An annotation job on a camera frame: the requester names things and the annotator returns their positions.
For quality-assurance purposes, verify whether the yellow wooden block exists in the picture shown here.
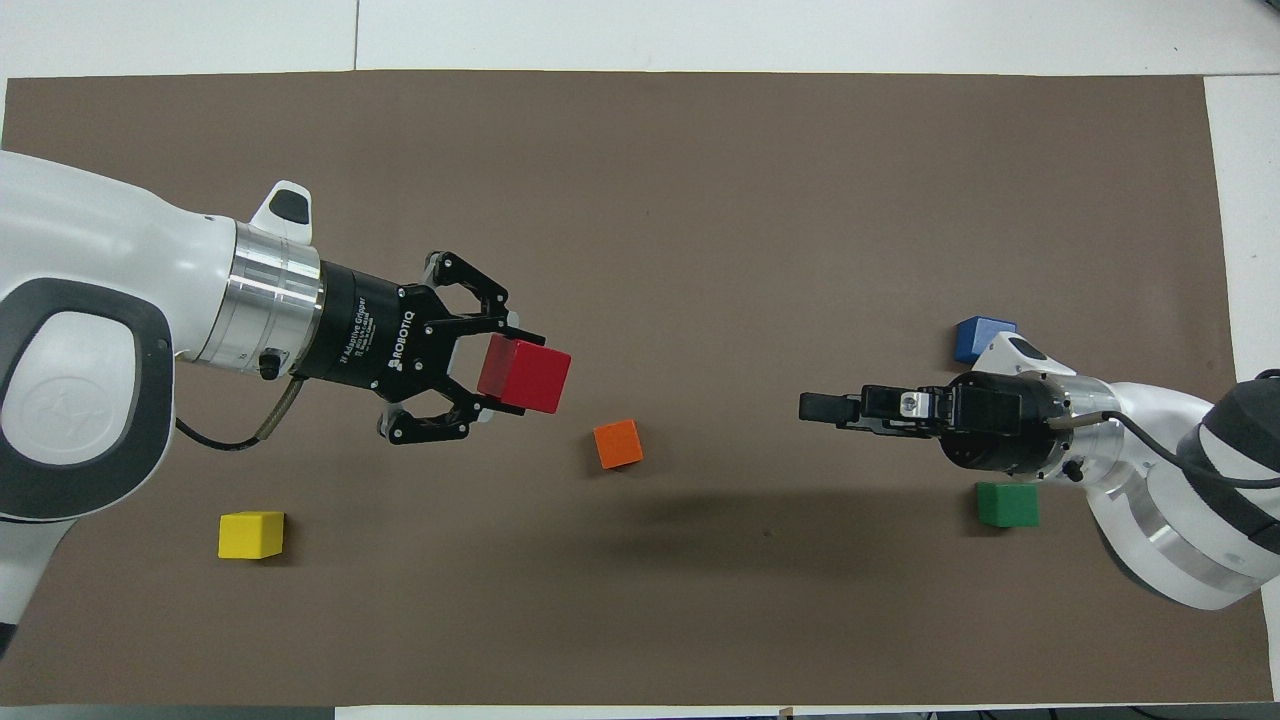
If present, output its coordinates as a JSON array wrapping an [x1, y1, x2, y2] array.
[[218, 511, 286, 561]]

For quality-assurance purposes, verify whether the brown paper table mat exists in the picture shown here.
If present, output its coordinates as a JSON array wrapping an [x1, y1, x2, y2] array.
[[0, 70, 1276, 706]]

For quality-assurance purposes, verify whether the orange wooden block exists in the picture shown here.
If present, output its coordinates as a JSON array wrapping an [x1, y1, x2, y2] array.
[[593, 419, 645, 471]]

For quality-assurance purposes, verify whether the red wooden block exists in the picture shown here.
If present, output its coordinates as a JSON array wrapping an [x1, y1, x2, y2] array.
[[478, 334, 572, 415]]

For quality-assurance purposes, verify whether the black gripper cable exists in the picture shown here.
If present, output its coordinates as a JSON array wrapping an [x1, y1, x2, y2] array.
[[175, 375, 306, 453], [1045, 408, 1280, 491]]

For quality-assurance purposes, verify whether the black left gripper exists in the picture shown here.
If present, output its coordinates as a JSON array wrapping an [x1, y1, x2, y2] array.
[[290, 250, 546, 444]]

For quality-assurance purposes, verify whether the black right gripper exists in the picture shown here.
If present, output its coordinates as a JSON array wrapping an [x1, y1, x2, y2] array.
[[800, 372, 1066, 474]]

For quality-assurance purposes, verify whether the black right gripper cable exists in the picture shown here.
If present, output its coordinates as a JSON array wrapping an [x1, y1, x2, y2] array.
[[1045, 408, 1280, 491]]

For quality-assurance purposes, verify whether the blue wooden block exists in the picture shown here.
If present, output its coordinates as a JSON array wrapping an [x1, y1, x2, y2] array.
[[953, 316, 1018, 364]]

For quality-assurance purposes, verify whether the green wooden block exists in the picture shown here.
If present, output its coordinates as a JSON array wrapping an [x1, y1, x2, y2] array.
[[976, 482, 1041, 529]]

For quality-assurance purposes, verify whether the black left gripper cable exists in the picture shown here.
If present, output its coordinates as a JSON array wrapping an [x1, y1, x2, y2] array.
[[175, 375, 306, 453]]

